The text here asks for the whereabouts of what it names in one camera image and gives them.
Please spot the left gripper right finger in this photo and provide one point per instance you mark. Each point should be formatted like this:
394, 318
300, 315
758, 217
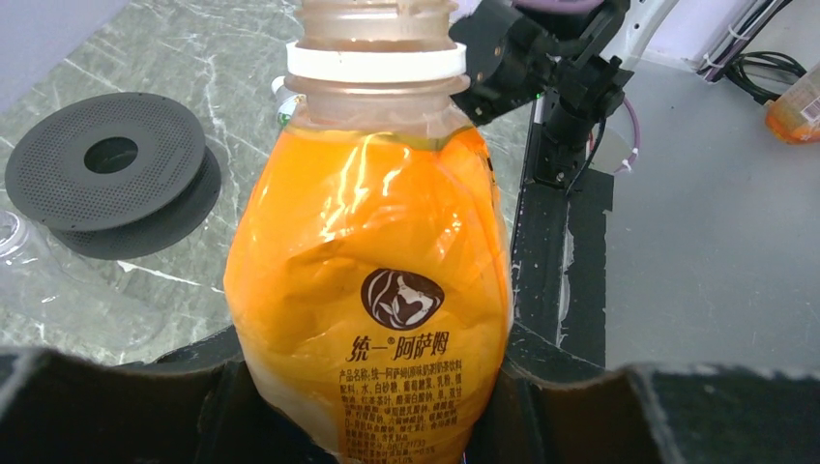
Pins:
550, 406

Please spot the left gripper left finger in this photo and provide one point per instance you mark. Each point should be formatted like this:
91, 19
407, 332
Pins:
193, 405

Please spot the clear plastic bottle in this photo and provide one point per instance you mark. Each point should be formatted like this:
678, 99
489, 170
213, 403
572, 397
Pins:
34, 284

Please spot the large orange blue-label bottle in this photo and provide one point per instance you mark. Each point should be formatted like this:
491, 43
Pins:
369, 277

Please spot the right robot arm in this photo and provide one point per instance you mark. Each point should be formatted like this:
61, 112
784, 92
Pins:
572, 59

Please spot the white-label water bottle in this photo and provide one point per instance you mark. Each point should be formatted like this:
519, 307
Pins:
286, 100

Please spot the orange bottle outside table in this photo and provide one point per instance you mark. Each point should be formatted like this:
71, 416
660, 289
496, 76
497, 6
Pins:
794, 117

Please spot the dark grey perforated spool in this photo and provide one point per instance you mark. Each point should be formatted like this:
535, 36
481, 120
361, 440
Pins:
117, 176

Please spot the black base frame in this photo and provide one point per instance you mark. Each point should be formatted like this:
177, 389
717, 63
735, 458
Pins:
559, 248

